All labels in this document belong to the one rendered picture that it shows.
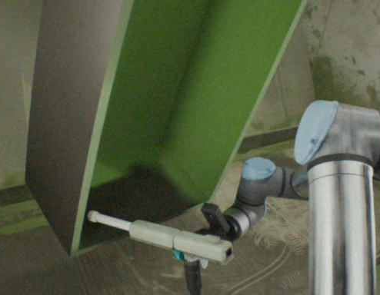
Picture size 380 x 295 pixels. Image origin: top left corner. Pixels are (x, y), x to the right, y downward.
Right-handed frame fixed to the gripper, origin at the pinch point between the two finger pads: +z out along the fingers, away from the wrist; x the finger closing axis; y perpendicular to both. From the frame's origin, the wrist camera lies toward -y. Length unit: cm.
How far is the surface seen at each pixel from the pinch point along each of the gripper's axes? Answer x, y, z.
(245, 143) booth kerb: 72, 26, -161
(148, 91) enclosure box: 43, -32, -43
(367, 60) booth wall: 7, -20, -217
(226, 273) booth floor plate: 32, 54, -67
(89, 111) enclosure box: 14.5, -39.2, 11.5
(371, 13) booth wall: 4, -51, -218
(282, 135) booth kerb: 60, 28, -192
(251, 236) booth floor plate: 35, 51, -97
